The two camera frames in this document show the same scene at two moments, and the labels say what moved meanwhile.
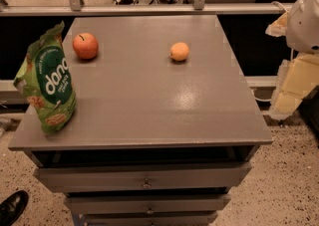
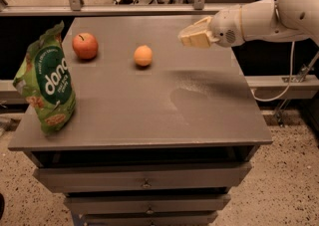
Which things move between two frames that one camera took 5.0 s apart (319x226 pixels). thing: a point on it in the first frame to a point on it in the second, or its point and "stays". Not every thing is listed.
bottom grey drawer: [150, 219] stays
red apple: [86, 46] stays
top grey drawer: [107, 177] stays
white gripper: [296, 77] to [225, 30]
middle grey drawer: [147, 202] stays
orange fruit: [178, 51] to [143, 55]
